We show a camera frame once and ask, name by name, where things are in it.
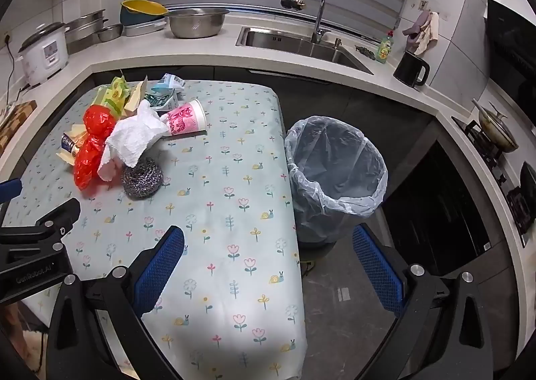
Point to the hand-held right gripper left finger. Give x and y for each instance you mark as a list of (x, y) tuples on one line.
[(161, 267)]

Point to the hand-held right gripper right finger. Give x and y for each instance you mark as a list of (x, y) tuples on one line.
[(377, 267)]

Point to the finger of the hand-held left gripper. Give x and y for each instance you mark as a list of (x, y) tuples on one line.
[(58, 216), (10, 191)]

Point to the grey trash bin with liner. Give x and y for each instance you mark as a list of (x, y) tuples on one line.
[(331, 216)]

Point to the steel wool scrubber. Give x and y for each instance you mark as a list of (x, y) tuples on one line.
[(142, 179)]

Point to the red plastic bag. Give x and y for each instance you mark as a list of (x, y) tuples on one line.
[(94, 129)]

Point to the white paper towel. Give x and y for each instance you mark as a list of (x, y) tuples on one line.
[(134, 137)]

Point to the yellow green snack packet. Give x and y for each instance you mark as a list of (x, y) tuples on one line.
[(111, 91)]

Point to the pink paper cup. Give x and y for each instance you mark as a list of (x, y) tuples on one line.
[(186, 116)]

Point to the green and white milk carton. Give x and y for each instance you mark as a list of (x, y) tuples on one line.
[(161, 101)]

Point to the wooden cutting board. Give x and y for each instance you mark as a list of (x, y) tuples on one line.
[(14, 124)]

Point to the floral tablecloth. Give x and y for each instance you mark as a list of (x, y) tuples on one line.
[(234, 204)]

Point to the white rice cooker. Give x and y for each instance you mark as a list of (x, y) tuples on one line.
[(42, 53)]

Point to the gas stove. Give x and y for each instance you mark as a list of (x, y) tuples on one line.
[(498, 166)]

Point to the black wok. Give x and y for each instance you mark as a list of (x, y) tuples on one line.
[(528, 187)]

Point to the stack of steel pots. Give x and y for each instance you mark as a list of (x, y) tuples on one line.
[(83, 28)]

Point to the lidded frying pan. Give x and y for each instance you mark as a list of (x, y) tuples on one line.
[(498, 131)]

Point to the small steel bowl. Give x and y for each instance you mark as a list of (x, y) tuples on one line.
[(109, 32)]

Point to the black kettle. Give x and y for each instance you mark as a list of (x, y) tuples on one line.
[(408, 68)]

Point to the steel tray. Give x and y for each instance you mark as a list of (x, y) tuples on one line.
[(144, 28)]

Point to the dark scouring pad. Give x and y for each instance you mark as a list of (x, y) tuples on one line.
[(366, 52)]

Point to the green dish soap bottle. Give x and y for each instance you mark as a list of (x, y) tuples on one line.
[(384, 51)]

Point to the yellow and blue basin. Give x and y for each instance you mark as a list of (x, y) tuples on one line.
[(142, 11)]

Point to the metal sink knob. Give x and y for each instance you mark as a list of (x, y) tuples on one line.
[(337, 43)]

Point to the steel colander bowl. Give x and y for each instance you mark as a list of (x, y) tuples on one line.
[(194, 24)]

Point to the steel sink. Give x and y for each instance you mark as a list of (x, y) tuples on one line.
[(293, 45)]

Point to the purple hanging cloth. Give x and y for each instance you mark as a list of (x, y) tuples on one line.
[(414, 28)]

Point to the black range hood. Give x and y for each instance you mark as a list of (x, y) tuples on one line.
[(511, 53)]

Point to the chrome faucet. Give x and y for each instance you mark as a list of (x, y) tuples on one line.
[(320, 7)]

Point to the wall socket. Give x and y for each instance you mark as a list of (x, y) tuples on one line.
[(423, 4)]

